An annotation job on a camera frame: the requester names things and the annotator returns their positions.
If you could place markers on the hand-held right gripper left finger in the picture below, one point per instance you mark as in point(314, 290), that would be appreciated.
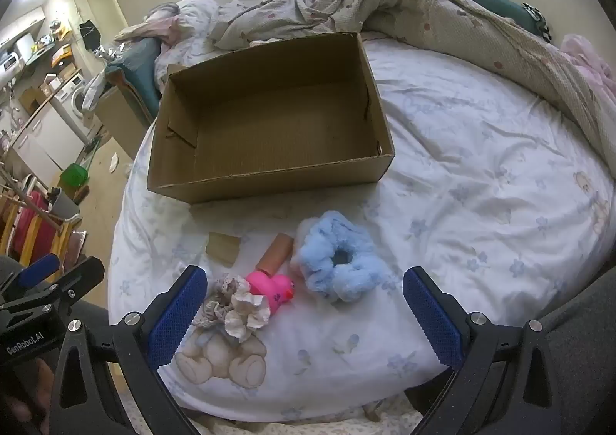
point(178, 314)

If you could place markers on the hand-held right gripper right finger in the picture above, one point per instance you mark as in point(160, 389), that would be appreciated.
point(433, 314)

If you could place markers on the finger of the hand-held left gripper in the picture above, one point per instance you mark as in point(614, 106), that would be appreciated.
point(38, 268)
point(82, 274)

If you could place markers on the beige lace scrunchie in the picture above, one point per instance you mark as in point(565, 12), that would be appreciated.
point(245, 314)

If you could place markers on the pink rubber duck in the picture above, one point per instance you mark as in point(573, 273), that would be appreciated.
point(269, 286)

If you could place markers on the brown foam roller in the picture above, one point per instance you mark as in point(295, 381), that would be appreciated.
point(274, 252)

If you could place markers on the blue fluffy scrunchie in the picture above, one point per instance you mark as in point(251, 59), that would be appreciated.
point(317, 266)

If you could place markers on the brown cardboard box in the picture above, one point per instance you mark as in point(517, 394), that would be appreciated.
point(269, 127)

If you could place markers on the person's left hand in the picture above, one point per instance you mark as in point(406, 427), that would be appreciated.
point(37, 384)

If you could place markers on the pink plastic case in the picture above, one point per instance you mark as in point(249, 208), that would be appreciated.
point(41, 228)

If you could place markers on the yellow wooden rack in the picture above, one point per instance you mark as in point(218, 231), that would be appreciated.
point(14, 223)

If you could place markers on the grey cup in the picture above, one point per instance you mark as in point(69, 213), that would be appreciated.
point(62, 206)

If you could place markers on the small cardboard piece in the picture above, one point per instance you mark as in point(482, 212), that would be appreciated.
point(224, 249)

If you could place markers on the green bucket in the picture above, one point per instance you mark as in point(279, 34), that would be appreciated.
point(73, 175)

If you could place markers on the crumpled white paper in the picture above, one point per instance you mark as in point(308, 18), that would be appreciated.
point(114, 163)

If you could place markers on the white kitchen cabinet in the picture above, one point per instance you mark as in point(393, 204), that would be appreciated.
point(43, 136)

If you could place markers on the white floral bed sheet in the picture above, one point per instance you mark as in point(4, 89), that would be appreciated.
point(481, 175)

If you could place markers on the beige bedside cabinet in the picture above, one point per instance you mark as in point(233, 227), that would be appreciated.
point(120, 122)

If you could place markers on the person's grey pants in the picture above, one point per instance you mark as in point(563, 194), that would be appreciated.
point(587, 343)

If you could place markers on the white washing machine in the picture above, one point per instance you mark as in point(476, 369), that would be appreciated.
point(72, 100)

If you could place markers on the white plastic bag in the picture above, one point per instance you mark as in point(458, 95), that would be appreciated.
point(94, 91)

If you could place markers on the blue teal cushion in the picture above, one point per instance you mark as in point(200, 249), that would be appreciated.
point(139, 74)

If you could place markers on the silver foil bag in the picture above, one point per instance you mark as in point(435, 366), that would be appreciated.
point(108, 52)

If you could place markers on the black hanging cloth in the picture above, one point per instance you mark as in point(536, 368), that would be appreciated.
point(89, 33)

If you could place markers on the pale pink blanket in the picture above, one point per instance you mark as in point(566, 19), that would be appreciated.
point(154, 23)

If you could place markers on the beige floral quilt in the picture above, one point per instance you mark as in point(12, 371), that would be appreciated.
point(433, 21)

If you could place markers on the pink garment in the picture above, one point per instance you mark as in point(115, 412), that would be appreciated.
point(589, 64)

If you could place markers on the black white patterned cloth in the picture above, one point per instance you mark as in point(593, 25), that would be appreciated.
point(539, 21)

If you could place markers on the long teal pillow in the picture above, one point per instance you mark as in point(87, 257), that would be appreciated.
point(491, 2)

